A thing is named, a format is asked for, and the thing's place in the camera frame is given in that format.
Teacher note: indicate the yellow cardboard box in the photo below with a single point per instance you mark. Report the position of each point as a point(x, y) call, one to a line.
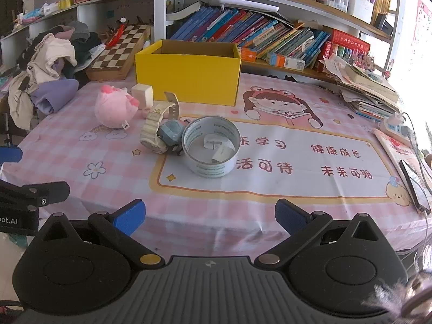
point(185, 74)

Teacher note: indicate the white power strip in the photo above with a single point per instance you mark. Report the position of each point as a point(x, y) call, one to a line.
point(396, 126)

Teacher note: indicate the blue toy car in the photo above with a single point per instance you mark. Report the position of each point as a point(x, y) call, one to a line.
point(168, 133)

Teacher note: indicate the stack of books and papers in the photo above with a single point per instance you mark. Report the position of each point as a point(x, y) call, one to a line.
point(368, 87)

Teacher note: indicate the black smartphone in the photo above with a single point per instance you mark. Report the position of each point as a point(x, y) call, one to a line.
point(415, 185)

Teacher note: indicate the wooden chessboard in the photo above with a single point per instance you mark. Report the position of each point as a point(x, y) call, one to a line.
point(118, 54)

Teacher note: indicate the pink printed desk mat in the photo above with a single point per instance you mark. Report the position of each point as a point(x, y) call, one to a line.
point(287, 182)

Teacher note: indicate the red flat box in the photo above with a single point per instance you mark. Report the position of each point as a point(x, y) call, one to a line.
point(351, 40)

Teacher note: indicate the pile of clothes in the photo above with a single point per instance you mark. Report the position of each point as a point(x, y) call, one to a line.
point(50, 52)

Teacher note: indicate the pink white booklet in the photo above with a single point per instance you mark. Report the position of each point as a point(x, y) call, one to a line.
point(393, 148)

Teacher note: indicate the white bookshelf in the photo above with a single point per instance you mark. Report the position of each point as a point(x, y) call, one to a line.
point(160, 6)

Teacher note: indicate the white tape roll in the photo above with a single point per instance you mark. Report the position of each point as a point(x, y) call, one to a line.
point(209, 170)

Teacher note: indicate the small orange box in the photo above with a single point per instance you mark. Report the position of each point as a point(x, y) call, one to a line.
point(249, 54)

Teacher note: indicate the row of leaning books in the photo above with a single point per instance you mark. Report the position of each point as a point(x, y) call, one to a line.
point(236, 27)

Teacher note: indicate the white lamp bar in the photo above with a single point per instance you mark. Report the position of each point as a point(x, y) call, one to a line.
point(246, 4)

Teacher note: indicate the purple fuzzy pom-pom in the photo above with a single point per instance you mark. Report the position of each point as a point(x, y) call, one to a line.
point(401, 300)

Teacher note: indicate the orange white carton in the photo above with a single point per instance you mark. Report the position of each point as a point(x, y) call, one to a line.
point(287, 61)

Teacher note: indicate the dark clothes pile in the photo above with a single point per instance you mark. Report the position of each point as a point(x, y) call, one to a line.
point(84, 44)

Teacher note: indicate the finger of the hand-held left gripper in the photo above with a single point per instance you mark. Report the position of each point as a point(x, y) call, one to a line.
point(10, 155)
point(54, 189)

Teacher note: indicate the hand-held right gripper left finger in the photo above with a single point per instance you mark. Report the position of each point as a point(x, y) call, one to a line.
point(130, 214)

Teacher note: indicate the small yellow box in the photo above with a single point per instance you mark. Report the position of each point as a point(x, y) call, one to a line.
point(67, 4)

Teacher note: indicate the wall poster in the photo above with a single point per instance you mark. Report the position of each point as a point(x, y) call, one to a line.
point(424, 30)

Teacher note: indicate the red plastic toy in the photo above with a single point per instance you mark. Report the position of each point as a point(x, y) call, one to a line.
point(116, 35)

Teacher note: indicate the white cube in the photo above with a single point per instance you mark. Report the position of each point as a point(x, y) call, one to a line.
point(141, 96)

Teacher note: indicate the pink plush toy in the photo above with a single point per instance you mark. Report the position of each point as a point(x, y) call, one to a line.
point(111, 108)

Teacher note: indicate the cream wrist watch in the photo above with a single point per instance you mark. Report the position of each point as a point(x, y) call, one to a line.
point(152, 131)

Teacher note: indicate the white charger plug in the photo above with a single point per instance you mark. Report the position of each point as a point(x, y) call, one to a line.
point(222, 153)

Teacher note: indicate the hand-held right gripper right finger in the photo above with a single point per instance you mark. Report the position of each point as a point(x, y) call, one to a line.
point(290, 216)

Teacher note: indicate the purple hoodie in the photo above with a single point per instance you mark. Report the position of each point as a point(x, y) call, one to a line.
point(55, 94)

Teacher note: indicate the white pen container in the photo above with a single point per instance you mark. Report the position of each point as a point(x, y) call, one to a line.
point(360, 8)

